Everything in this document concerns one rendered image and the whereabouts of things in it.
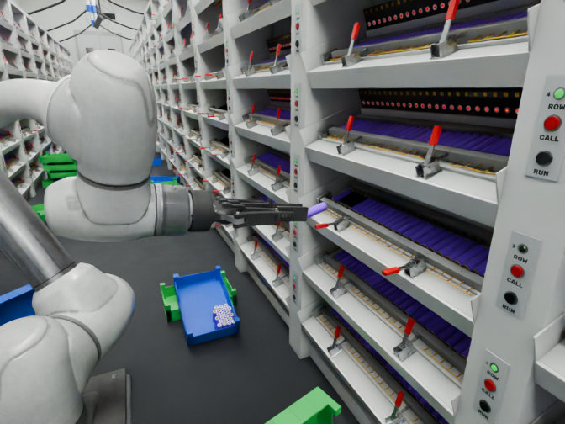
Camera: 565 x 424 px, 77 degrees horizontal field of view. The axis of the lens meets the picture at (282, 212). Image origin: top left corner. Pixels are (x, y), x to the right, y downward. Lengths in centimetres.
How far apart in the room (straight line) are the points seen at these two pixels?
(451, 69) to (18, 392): 91
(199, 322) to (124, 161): 108
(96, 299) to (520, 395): 84
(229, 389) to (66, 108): 100
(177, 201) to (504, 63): 52
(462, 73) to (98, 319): 87
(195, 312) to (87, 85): 118
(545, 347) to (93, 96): 68
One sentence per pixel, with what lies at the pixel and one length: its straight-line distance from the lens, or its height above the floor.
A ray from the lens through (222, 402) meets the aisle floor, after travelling 127.
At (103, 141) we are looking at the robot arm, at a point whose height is 85.
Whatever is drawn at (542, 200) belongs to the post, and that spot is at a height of 78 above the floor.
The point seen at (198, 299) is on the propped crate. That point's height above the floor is 7.
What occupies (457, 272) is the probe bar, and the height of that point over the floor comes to 60.
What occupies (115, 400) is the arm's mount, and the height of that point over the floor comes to 22.
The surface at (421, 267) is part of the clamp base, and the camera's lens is 77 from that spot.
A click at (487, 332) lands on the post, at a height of 55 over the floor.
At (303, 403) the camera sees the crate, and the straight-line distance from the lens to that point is 98.
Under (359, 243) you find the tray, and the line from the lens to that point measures 89.
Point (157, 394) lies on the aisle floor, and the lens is 133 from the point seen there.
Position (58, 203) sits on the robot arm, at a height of 76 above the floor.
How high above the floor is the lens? 91
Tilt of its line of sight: 19 degrees down
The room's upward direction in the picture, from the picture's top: straight up
